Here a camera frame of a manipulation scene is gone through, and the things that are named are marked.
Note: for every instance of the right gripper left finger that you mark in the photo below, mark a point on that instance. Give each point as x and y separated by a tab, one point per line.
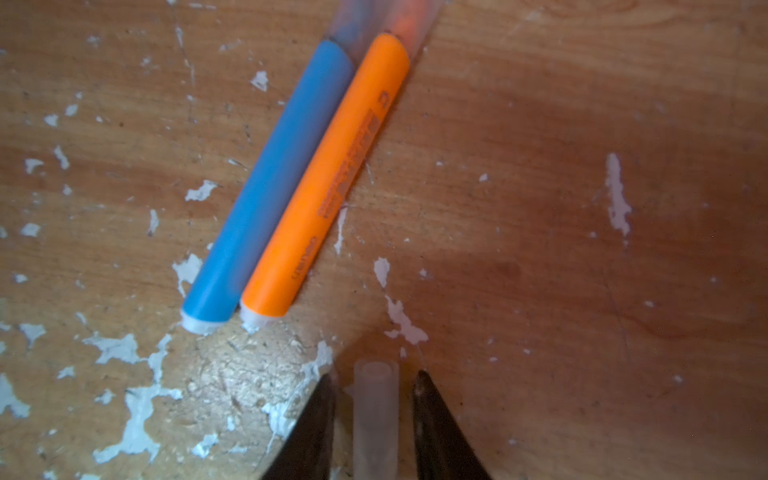
307	453

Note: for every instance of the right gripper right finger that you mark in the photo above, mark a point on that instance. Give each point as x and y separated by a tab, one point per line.
441	449

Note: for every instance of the clear pen cap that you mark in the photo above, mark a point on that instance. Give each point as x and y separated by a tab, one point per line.
410	22
375	419
355	24

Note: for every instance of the blue pen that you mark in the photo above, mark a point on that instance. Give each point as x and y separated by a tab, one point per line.
218	287

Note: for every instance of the orange pen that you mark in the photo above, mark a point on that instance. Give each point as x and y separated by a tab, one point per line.
317	200

